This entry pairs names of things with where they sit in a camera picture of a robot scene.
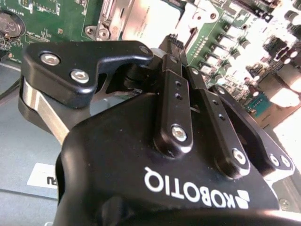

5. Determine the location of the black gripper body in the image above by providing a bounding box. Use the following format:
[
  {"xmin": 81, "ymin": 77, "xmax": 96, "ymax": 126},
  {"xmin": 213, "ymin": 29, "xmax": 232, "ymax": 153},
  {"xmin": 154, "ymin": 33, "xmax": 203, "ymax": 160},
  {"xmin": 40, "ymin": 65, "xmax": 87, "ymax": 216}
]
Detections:
[{"xmin": 53, "ymin": 91, "xmax": 301, "ymax": 226}]

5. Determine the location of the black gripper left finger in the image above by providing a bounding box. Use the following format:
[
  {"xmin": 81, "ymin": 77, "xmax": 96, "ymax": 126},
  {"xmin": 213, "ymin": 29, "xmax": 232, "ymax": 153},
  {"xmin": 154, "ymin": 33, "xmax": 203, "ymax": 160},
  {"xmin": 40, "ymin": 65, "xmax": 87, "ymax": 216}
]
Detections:
[{"xmin": 18, "ymin": 32, "xmax": 195, "ymax": 158}]

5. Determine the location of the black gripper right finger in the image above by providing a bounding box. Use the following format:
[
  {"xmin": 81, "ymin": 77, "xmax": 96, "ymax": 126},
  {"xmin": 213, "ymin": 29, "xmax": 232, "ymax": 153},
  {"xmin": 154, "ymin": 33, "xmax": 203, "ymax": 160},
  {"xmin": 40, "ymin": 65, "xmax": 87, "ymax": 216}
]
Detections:
[{"xmin": 180, "ymin": 44, "xmax": 295, "ymax": 180}]

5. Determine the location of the metal socket cover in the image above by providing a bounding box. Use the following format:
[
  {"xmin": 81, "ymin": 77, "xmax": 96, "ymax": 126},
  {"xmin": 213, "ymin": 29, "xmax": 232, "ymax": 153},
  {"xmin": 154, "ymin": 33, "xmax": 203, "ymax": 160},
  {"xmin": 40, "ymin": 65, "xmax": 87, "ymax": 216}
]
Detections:
[{"xmin": 107, "ymin": 0, "xmax": 189, "ymax": 44}]

